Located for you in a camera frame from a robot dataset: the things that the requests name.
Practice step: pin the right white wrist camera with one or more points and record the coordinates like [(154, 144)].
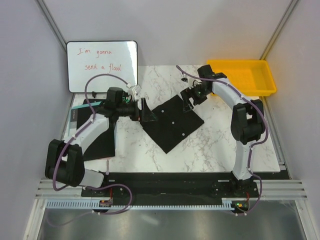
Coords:
[(184, 78)]

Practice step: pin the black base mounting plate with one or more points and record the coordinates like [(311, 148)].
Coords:
[(173, 188)]

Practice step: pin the black long sleeve shirt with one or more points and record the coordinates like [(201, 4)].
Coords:
[(172, 124)]

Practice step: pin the yellow plastic bin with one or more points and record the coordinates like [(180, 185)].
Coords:
[(251, 77)]

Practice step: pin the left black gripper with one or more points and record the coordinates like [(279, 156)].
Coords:
[(147, 115)]

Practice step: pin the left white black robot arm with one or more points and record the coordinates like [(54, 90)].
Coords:
[(65, 158)]

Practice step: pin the white slotted cable duct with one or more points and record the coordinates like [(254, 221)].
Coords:
[(95, 204)]

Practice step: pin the aluminium frame rail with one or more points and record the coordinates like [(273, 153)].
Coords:
[(271, 190)]

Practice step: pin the teal and white packaging board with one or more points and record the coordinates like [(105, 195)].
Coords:
[(76, 115)]

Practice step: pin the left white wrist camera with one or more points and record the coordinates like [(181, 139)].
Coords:
[(133, 91)]

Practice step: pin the white whiteboard with red writing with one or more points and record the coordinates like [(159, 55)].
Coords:
[(116, 61)]

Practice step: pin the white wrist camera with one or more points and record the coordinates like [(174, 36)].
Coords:
[(184, 78), (133, 91)]

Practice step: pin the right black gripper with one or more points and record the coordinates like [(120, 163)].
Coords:
[(187, 94)]

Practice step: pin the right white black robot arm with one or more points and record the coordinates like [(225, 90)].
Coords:
[(248, 125)]

